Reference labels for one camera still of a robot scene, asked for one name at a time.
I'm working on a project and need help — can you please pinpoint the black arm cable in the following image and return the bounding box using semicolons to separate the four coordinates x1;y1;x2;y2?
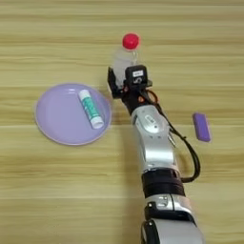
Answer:
146;90;202;184

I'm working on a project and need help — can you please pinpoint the purple rectangular block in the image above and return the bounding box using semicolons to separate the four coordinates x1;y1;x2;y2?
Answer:
193;112;212;143

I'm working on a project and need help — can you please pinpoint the purple round plate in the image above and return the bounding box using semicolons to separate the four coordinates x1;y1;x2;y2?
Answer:
34;83;112;147

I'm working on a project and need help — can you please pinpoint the green and white glue stick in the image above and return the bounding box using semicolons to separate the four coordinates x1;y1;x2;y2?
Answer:
78;89;105;130

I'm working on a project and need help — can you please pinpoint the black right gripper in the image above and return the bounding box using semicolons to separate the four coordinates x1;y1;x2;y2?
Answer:
107;66;160;116

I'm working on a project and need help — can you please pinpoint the black box with white label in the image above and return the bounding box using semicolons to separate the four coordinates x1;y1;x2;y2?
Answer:
124;64;149;87

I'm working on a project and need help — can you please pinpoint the clear bottle with red cap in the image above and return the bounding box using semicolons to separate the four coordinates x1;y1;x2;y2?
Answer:
112;32;143;89

